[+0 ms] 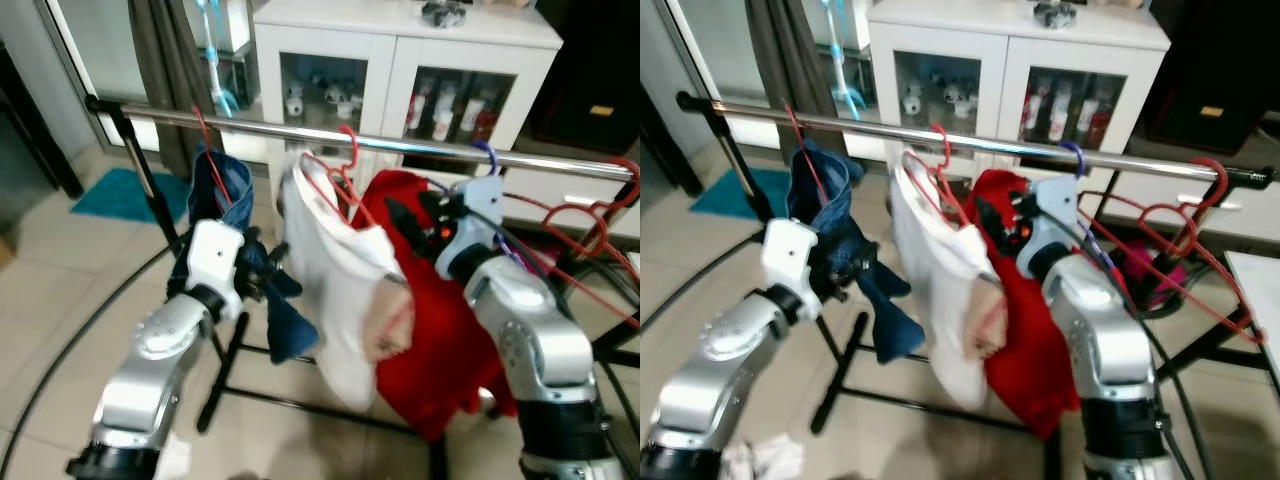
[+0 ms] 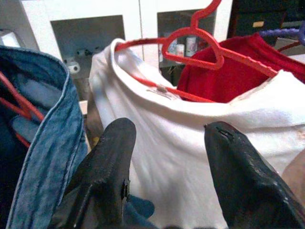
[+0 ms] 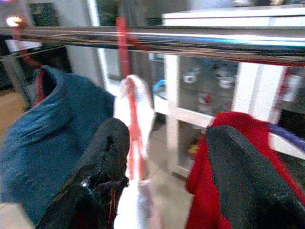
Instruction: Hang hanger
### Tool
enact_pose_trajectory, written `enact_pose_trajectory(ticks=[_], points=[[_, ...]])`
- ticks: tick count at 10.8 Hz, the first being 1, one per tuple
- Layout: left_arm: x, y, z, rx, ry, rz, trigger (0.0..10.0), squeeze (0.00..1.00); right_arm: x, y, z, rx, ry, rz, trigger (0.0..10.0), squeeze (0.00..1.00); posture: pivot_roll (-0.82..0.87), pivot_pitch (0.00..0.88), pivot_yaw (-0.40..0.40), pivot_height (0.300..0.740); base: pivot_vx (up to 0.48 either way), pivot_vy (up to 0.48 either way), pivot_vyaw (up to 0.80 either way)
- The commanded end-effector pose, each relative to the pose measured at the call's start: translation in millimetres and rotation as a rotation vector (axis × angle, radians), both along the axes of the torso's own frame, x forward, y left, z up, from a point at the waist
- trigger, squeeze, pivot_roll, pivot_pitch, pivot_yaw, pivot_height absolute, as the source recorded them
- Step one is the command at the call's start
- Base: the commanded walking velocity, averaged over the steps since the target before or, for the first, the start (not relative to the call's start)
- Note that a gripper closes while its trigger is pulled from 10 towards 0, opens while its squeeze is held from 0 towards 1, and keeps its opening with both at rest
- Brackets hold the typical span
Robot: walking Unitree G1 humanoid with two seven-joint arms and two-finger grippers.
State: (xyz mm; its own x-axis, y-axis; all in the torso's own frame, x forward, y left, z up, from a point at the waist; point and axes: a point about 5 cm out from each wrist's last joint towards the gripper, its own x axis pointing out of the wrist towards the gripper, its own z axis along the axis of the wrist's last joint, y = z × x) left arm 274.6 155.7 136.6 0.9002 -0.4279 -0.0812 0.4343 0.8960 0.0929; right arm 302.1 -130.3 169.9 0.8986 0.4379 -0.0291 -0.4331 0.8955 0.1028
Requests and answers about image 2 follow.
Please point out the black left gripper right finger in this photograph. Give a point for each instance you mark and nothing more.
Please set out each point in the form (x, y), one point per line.
(245, 181)

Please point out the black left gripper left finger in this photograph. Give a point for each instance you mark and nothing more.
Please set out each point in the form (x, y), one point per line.
(104, 167)

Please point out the thin red hanger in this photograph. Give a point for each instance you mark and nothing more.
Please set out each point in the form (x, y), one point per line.
(23, 102)

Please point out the red plastic hanger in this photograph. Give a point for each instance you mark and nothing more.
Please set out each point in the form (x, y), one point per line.
(190, 60)

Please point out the purple plastic hanger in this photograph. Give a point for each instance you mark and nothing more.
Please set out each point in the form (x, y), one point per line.
(281, 31)

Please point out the blue denim garment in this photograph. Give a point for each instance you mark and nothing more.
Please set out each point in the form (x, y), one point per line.
(54, 143)

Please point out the white shirt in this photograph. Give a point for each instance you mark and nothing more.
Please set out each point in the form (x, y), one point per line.
(181, 143)

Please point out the red garment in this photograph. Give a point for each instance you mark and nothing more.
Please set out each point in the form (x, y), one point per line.
(226, 81)

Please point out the white paper roll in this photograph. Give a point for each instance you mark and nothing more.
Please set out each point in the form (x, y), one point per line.
(74, 67)

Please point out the white printed jar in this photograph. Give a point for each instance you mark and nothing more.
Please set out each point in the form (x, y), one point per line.
(191, 45)
(179, 50)

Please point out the white glass-door cabinet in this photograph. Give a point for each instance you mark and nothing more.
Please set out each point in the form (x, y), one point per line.
(95, 7)

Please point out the white plastic container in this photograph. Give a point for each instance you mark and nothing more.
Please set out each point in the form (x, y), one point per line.
(8, 39)

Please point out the dark wooden cabinet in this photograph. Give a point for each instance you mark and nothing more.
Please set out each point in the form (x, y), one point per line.
(250, 12)

